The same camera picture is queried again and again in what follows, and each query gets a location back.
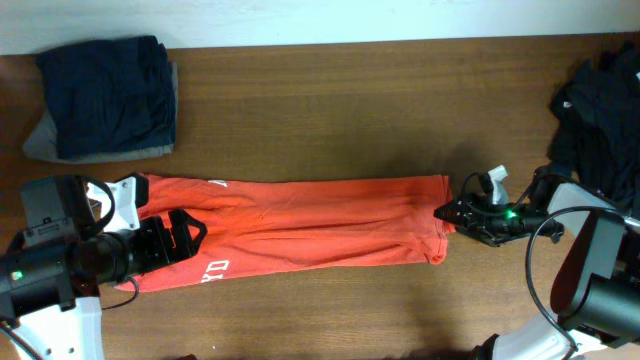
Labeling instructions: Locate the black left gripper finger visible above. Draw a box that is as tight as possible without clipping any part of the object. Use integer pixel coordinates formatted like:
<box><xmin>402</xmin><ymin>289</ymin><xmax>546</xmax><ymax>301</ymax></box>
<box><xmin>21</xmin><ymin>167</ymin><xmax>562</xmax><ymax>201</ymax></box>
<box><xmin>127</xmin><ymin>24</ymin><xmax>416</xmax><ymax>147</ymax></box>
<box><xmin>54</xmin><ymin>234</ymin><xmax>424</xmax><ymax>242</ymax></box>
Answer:
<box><xmin>116</xmin><ymin>173</ymin><xmax>149</xmax><ymax>209</ymax></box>
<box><xmin>169</xmin><ymin>209</ymin><xmax>208</xmax><ymax>260</ymax></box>

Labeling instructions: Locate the orange red printed t-shirt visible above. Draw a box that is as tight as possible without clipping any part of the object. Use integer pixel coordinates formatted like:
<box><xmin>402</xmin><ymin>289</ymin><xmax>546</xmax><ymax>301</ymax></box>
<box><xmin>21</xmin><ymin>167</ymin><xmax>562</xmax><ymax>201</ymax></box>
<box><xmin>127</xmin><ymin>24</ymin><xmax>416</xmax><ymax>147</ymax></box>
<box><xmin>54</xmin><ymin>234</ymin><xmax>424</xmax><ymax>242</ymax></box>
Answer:
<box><xmin>136</xmin><ymin>175</ymin><xmax>453</xmax><ymax>292</ymax></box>

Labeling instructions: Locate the navy blue garment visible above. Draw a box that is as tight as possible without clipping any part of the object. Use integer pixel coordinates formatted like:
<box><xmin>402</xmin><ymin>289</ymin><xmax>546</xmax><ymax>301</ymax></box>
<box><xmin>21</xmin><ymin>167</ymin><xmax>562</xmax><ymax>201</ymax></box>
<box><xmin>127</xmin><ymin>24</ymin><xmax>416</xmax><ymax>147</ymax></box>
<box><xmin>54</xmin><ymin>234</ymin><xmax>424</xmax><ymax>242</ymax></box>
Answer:
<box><xmin>36</xmin><ymin>35</ymin><xmax>177</xmax><ymax>160</ymax></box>

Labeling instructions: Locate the grey garment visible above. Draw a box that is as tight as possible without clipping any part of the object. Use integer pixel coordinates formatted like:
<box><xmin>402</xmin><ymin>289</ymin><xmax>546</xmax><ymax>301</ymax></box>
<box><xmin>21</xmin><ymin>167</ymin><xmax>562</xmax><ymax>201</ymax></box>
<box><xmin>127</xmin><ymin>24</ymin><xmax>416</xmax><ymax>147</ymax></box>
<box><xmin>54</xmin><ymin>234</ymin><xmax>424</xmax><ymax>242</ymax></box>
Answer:
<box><xmin>22</xmin><ymin>57</ymin><xmax>178</xmax><ymax>165</ymax></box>

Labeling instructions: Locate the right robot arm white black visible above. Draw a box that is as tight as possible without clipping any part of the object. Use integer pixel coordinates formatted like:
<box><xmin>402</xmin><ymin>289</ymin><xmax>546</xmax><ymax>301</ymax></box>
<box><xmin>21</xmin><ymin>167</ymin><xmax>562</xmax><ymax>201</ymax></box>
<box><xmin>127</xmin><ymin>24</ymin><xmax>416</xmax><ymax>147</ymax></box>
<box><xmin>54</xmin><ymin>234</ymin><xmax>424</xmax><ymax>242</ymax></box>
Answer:
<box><xmin>434</xmin><ymin>166</ymin><xmax>639</xmax><ymax>359</ymax></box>

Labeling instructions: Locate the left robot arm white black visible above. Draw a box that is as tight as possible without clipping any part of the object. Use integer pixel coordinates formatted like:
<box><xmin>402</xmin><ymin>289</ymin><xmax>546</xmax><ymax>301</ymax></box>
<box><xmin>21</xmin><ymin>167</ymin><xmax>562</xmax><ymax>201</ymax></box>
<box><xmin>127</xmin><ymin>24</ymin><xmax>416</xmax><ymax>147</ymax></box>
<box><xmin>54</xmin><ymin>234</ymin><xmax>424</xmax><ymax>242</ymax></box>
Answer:
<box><xmin>1</xmin><ymin>174</ymin><xmax>207</xmax><ymax>359</ymax></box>

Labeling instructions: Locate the pile of dark clothes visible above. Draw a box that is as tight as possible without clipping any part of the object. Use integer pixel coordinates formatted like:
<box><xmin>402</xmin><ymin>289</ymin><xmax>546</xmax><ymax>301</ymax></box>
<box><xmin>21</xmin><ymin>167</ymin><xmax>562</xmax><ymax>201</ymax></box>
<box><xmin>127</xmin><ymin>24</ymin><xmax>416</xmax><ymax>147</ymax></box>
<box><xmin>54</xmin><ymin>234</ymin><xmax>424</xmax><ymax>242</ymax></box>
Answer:
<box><xmin>548</xmin><ymin>42</ymin><xmax>639</xmax><ymax>215</ymax></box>

